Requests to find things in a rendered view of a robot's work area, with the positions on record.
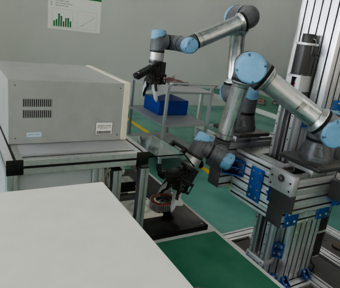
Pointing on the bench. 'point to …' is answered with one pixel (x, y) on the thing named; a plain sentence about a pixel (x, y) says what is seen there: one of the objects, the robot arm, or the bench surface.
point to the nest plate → (144, 209)
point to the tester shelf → (63, 153)
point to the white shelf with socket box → (67, 242)
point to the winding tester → (59, 103)
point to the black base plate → (189, 226)
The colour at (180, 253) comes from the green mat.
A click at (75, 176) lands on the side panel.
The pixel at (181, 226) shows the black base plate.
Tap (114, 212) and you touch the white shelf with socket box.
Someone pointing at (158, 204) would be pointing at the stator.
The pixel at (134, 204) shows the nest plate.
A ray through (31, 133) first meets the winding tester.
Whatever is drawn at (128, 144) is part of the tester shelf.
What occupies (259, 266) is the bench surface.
